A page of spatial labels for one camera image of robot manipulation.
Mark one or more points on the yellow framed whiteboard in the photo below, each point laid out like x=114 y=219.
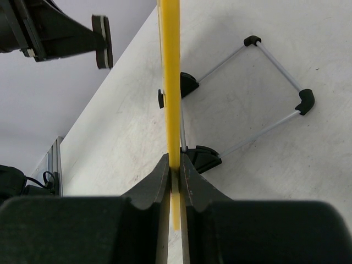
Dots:
x=169 y=39

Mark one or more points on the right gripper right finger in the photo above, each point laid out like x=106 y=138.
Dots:
x=217 y=229

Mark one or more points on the aluminium mounting rail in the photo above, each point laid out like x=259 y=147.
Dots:
x=49 y=170

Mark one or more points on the red black whiteboard eraser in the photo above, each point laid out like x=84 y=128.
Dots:
x=104 y=53

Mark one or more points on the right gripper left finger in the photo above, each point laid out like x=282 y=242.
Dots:
x=131 y=228

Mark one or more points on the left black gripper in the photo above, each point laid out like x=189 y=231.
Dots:
x=41 y=30

